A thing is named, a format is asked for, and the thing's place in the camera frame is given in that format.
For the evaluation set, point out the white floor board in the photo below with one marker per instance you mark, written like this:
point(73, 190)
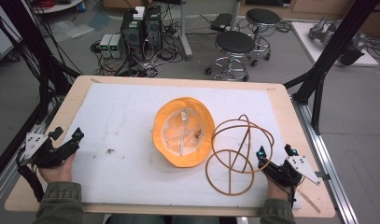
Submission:
point(306, 40)

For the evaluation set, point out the orange bucket hat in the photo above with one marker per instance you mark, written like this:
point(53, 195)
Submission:
point(166, 146)

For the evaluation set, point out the white box device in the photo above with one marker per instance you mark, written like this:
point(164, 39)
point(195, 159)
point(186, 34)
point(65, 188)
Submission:
point(139, 13)

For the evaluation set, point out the clear plastic sheet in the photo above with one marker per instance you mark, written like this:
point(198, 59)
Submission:
point(71, 29)

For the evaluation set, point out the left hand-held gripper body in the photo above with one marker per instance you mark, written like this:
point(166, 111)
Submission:
point(35, 144)

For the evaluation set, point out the white table mat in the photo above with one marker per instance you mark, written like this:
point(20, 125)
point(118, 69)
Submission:
point(125, 124)

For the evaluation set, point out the white power supply unit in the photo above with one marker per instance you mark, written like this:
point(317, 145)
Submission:
point(117, 46)
point(105, 45)

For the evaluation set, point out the white round table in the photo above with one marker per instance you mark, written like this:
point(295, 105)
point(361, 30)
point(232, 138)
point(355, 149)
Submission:
point(58, 5)

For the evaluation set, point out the person's legs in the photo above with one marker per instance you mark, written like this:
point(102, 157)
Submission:
point(166, 219)

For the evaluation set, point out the black computer tower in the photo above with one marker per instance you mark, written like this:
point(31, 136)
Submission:
point(153, 28)
point(131, 34)

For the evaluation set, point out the black round stool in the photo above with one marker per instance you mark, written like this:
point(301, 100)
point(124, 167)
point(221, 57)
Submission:
point(235, 42)
point(263, 16)

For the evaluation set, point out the person's right hand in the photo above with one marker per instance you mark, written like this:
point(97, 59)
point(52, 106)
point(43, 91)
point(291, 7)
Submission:
point(279, 192)

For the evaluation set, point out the black flat case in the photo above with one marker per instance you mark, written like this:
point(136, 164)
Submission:
point(221, 21)

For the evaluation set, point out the aluminium rail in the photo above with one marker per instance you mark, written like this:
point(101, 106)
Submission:
point(10, 174)
point(327, 168)

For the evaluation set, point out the person's left hand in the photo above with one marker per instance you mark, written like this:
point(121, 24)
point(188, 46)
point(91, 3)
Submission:
point(58, 172)

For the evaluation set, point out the thin wooden strip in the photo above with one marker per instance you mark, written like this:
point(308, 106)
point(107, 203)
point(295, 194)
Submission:
point(309, 200)

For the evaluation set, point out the grey metal stand post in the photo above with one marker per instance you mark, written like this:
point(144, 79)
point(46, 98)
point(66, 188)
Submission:
point(236, 14)
point(184, 31)

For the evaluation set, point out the black metal frame strut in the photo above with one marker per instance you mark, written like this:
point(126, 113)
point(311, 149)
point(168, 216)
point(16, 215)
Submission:
point(330, 53)

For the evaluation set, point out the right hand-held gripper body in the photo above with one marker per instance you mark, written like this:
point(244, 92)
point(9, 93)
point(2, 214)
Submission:
point(298, 165)

